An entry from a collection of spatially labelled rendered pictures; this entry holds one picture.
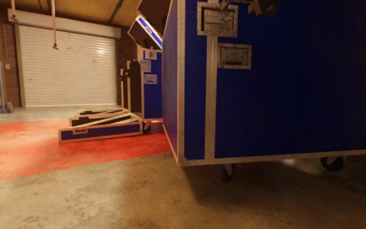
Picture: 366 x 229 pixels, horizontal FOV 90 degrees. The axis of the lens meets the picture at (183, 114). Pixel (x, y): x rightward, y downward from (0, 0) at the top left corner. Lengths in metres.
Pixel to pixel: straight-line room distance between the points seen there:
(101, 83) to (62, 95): 1.41
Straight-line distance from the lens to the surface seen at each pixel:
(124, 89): 3.94
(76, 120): 2.92
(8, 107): 5.84
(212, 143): 0.82
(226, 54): 0.84
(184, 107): 0.76
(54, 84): 7.92
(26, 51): 8.11
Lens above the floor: 0.47
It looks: 6 degrees down
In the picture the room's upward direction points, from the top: straight up
